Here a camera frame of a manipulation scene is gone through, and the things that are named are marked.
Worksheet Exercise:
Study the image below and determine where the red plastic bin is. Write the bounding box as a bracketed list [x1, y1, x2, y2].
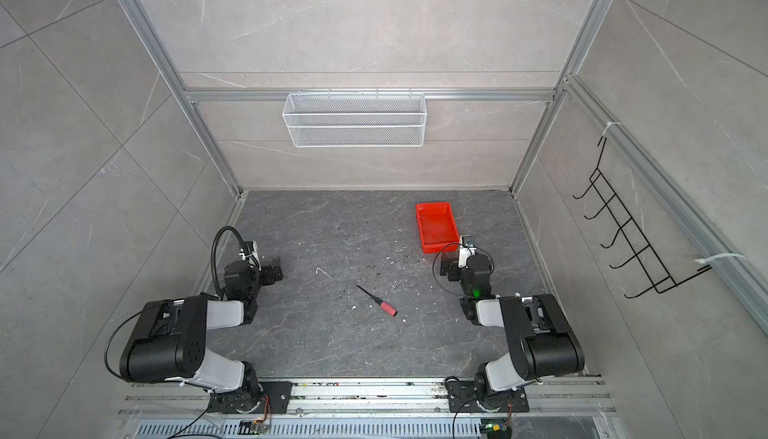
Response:
[415, 202, 459, 254]

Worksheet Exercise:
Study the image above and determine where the white wire mesh basket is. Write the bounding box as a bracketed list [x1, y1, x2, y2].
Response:
[282, 92, 428, 148]

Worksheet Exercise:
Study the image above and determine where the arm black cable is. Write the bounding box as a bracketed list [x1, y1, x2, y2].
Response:
[431, 242, 496, 297]
[210, 225, 248, 301]

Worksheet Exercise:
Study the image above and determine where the black wire hook rack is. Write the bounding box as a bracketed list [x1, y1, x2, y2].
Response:
[572, 137, 713, 300]

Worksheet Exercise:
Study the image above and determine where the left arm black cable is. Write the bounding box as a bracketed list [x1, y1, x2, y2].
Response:
[210, 225, 248, 301]

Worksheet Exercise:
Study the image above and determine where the red handled black screwdriver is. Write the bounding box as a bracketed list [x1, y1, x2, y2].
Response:
[357, 285, 398, 317]

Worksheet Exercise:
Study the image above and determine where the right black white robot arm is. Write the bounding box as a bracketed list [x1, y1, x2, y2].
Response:
[433, 236, 585, 404]

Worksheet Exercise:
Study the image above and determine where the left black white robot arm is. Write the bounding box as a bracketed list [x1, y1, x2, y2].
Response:
[119, 242, 283, 408]

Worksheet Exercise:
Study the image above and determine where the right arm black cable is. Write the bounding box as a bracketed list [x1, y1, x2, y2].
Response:
[431, 242, 496, 297]

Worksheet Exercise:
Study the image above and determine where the aluminium mounting rail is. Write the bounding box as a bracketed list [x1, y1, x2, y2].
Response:
[116, 376, 619, 422]

